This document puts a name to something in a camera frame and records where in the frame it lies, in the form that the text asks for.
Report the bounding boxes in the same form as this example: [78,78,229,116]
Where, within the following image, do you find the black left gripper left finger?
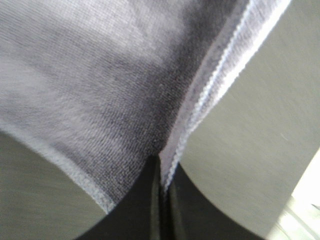
[77,155,160,240]

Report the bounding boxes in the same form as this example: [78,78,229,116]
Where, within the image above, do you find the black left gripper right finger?
[166,164,262,240]

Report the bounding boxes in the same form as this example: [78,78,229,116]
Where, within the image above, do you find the grey-blue microfibre towel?
[0,0,289,213]

